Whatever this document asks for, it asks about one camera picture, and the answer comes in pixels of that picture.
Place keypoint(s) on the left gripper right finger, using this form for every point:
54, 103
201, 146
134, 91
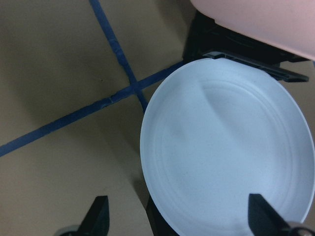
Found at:
263, 220

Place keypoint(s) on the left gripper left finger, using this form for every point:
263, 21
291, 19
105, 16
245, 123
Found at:
96, 221

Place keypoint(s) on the pink plate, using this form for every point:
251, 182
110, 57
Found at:
285, 24

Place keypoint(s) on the blue plate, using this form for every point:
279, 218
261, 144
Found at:
221, 147

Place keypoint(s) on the black dish rack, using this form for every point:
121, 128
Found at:
233, 46

